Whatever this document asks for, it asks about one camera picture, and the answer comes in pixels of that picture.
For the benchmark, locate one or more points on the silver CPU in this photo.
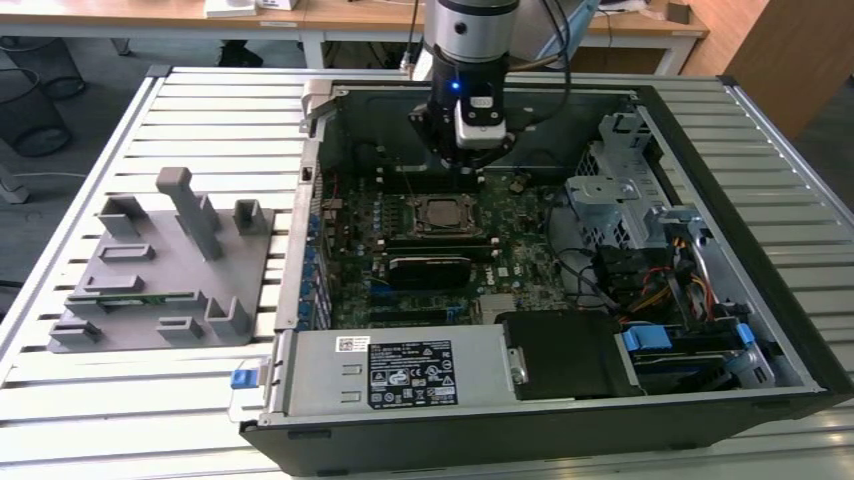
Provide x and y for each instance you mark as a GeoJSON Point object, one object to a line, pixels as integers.
{"type": "Point", "coordinates": [445, 211]}

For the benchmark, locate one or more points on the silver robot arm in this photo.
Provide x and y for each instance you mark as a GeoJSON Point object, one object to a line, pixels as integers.
{"type": "Point", "coordinates": [481, 30]}

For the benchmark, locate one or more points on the black RAM slot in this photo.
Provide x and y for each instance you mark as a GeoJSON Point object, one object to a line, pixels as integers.
{"type": "Point", "coordinates": [437, 254]}
{"type": "Point", "coordinates": [430, 184]}
{"type": "Point", "coordinates": [434, 243]}
{"type": "Point", "coordinates": [427, 173]}

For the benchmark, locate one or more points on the round coin battery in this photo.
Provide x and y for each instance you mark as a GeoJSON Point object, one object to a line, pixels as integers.
{"type": "Point", "coordinates": [515, 188]}

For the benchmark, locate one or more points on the silver metal drive cage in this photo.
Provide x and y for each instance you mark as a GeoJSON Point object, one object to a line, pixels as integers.
{"type": "Point", "coordinates": [601, 192]}

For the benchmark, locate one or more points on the black graphics card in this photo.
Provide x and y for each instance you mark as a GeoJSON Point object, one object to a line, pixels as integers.
{"type": "Point", "coordinates": [427, 274]}

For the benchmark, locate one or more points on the white box with print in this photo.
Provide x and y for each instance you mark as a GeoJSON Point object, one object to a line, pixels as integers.
{"type": "Point", "coordinates": [277, 4]}

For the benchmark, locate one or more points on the green motherboard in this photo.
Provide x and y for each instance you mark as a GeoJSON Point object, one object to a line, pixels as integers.
{"type": "Point", "coordinates": [521, 295]}

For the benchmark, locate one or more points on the wooden desk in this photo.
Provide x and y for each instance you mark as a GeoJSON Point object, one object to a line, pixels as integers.
{"type": "Point", "coordinates": [654, 29]}

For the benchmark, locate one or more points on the silver chipset heatsink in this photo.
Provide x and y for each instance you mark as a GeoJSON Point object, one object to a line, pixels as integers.
{"type": "Point", "coordinates": [498, 306]}

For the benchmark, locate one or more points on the plain white box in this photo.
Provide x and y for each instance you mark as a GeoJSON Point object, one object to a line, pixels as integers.
{"type": "Point", "coordinates": [230, 7]}

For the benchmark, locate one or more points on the small brown box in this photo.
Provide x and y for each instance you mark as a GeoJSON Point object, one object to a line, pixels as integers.
{"type": "Point", "coordinates": [678, 12]}

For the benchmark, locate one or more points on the grey parts rack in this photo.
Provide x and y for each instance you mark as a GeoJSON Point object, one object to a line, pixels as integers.
{"type": "Point", "coordinates": [180, 270]}

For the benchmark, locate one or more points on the black plastic shroud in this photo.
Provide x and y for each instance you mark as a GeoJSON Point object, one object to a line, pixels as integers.
{"type": "Point", "coordinates": [567, 355]}

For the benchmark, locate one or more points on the blue disk carrier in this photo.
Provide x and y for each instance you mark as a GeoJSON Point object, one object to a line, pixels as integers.
{"type": "Point", "coordinates": [644, 337]}

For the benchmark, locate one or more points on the wooden cabinet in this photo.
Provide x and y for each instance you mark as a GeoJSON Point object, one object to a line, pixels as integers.
{"type": "Point", "coordinates": [788, 60]}

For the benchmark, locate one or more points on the grey power supply unit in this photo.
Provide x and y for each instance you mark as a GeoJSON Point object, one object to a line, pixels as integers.
{"type": "Point", "coordinates": [321, 375]}

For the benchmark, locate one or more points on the green RAM stick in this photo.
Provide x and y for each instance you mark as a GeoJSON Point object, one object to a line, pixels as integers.
{"type": "Point", "coordinates": [154, 299]}

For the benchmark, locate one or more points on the black mesh bin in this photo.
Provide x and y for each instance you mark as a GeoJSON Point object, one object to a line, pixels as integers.
{"type": "Point", "coordinates": [63, 65]}
{"type": "Point", "coordinates": [34, 120]}

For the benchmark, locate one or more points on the blue case latch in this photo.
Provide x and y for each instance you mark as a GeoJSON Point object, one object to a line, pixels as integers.
{"type": "Point", "coordinates": [242, 380]}

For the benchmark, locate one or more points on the blue drive latch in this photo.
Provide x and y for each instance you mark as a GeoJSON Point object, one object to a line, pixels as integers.
{"type": "Point", "coordinates": [744, 337]}

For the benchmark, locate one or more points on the black open PC case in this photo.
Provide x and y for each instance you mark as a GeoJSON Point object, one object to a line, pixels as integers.
{"type": "Point", "coordinates": [534, 435]}

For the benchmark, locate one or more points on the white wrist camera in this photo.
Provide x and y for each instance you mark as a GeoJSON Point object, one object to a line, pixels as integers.
{"type": "Point", "coordinates": [481, 135]}

